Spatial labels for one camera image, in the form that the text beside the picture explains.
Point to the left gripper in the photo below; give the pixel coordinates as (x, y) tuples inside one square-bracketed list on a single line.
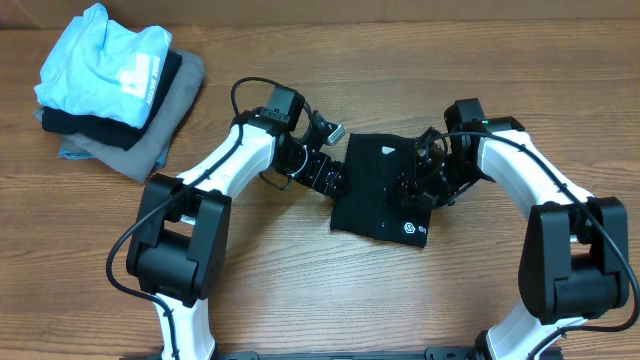
[(312, 178)]

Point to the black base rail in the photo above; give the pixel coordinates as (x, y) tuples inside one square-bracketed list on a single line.
[(340, 355)]

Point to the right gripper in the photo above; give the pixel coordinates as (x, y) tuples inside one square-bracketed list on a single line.
[(438, 200)]

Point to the black folded shirt in stack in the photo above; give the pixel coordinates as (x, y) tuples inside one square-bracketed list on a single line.
[(108, 131)]

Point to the black t-shirt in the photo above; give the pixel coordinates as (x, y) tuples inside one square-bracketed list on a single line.
[(378, 202)]

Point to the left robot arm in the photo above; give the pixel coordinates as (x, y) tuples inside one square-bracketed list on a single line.
[(178, 242)]

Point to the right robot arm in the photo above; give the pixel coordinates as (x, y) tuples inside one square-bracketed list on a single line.
[(574, 265)]

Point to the grey folded shirt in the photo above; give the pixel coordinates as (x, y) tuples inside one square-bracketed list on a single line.
[(138, 162)]

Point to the light blue folded t-shirt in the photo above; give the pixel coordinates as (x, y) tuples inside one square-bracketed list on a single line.
[(98, 67)]

